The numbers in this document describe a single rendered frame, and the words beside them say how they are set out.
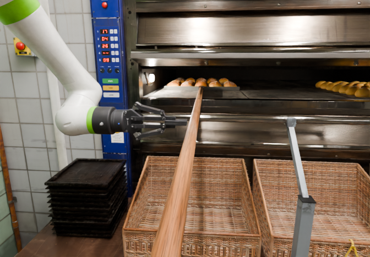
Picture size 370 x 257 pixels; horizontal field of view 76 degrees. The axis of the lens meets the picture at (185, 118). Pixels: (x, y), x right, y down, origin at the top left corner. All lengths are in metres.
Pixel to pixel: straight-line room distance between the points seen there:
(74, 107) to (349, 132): 1.34
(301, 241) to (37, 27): 1.03
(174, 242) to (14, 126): 1.59
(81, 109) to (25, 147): 0.99
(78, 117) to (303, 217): 0.78
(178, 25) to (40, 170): 1.23
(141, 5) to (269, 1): 0.64
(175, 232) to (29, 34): 0.67
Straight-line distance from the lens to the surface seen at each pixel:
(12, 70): 1.71
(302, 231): 0.93
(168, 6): 1.35
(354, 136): 1.56
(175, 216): 0.30
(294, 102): 1.39
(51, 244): 1.35
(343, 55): 1.30
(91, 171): 1.30
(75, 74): 0.87
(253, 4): 1.35
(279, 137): 1.41
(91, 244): 1.28
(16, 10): 0.79
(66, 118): 0.83
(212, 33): 1.30
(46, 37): 0.82
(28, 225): 2.05
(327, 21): 1.46
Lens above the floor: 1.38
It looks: 13 degrees down
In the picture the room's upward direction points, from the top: straight up
